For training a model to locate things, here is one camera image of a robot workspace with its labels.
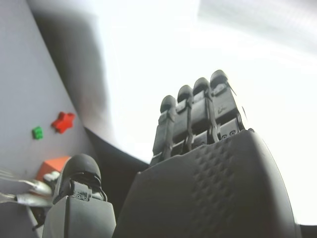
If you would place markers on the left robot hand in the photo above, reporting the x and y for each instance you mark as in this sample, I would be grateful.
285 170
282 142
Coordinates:
210 193

